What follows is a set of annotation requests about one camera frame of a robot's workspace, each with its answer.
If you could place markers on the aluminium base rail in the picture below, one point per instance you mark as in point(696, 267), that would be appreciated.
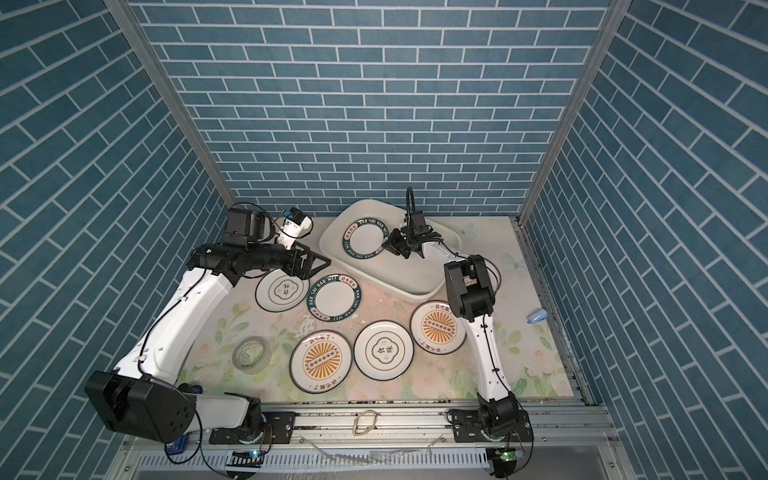
point(416, 424)

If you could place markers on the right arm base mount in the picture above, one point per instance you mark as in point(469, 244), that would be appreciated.
point(468, 426)

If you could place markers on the small light blue object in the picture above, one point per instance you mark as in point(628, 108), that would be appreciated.
point(538, 316)

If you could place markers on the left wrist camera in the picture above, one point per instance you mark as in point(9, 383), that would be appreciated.
point(296, 225)

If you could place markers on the beige rubber band loop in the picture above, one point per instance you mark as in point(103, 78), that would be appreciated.
point(365, 422)

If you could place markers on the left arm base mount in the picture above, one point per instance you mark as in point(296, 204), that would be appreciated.
point(268, 428)

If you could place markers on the white clover plate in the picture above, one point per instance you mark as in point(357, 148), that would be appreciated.
point(278, 292)
point(384, 350)

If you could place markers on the white plastic bin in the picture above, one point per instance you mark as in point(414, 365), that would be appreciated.
point(415, 279)

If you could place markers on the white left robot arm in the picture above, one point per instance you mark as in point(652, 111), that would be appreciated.
point(139, 396)

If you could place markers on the white clover plate centre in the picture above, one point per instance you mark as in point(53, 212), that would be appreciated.
point(384, 350)

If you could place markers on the green rim plate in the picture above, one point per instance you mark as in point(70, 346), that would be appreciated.
point(334, 298)
point(363, 239)

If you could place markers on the clear tape roll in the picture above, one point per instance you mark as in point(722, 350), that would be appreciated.
point(252, 355)

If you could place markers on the orange sunburst plate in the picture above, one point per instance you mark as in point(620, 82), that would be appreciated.
point(321, 362)
point(435, 329)

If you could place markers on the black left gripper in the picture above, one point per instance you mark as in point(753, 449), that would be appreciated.
point(304, 272)

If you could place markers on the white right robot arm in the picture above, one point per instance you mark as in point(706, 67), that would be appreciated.
point(471, 298)

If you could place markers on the white clover plate left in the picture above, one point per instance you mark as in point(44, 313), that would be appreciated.
point(278, 292)

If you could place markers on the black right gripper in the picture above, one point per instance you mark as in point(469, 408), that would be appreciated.
point(394, 238)

